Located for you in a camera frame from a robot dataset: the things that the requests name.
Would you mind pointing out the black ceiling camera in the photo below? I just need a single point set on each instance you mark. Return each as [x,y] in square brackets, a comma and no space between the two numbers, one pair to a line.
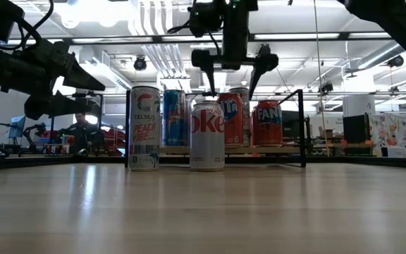
[140,63]
[263,48]
[395,61]

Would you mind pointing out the black cabinet box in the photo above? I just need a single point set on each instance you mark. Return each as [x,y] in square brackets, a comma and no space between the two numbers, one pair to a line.
[354,128]

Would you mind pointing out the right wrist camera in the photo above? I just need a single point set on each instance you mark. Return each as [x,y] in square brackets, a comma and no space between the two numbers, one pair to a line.
[206,17]

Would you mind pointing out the floral printed cloth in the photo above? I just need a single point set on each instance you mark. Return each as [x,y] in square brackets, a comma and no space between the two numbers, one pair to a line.
[393,134]

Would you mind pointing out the orange Fanta can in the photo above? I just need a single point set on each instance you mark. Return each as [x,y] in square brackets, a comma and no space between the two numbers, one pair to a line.
[233,120]

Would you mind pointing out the wooden shelf with black frame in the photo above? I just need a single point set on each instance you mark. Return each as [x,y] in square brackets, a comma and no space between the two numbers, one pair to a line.
[175,150]

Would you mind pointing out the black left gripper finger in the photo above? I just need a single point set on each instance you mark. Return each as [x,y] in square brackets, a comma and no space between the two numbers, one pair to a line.
[81,79]
[55,106]

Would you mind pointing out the black overhead light bar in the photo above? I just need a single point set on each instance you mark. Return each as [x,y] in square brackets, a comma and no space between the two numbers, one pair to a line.
[344,36]

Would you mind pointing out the black aluminium table frame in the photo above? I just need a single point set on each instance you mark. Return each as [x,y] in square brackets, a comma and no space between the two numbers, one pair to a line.
[365,162]

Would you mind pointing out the small background monitor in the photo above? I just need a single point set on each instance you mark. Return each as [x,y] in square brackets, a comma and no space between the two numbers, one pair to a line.
[17,127]

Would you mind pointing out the blue silver Red Bull can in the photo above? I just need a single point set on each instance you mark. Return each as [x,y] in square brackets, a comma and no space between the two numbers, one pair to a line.
[174,118]

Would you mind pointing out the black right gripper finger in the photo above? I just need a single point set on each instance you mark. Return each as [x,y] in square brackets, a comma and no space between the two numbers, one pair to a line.
[204,60]
[266,63]

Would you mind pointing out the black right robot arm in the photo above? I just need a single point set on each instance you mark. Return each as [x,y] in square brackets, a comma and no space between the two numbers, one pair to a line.
[400,21]

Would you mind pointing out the person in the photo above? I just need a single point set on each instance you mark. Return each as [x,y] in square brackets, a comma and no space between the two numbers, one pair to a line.
[81,132]

